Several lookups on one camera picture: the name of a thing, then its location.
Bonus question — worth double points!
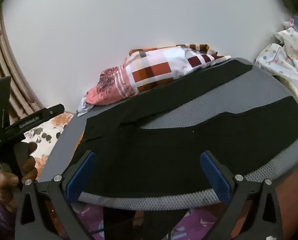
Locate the black pants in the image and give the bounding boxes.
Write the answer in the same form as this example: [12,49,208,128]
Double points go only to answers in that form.
[69,58,298,240]

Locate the purple patterned clothing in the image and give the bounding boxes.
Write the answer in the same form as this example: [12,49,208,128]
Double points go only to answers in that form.
[0,203,216,239]

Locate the left hand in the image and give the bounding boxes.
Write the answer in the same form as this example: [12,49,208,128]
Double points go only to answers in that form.
[0,142,37,213]

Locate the floral white pillow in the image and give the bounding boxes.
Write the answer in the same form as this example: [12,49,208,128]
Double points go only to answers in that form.
[22,112,74,180]

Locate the wooden headboard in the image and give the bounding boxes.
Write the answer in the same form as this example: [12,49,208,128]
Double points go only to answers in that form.
[0,8,41,124]

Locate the light blue striped cloth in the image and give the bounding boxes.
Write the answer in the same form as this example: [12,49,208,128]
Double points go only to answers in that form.
[77,95,94,117]

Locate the grey mesh mattress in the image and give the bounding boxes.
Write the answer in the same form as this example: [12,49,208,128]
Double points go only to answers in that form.
[40,59,298,211]

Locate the white patterned bedsheet pile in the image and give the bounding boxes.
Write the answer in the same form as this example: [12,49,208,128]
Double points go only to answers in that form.
[256,16,298,98]

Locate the pink checked pillow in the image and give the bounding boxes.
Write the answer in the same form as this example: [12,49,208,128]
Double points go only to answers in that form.
[83,44,231,106]

